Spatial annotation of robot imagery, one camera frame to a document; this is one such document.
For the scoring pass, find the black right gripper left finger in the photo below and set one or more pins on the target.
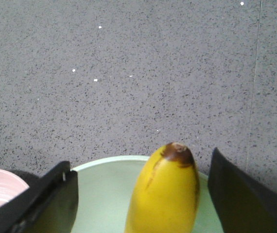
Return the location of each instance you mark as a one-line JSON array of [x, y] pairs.
[[48, 206]]

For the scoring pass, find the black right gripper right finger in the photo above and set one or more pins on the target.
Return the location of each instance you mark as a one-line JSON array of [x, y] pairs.
[[242, 204]]

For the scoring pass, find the green bowl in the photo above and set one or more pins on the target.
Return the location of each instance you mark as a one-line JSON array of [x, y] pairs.
[[105, 189]]

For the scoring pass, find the yellow banana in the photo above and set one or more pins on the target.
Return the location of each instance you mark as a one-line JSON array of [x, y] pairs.
[[166, 195]]

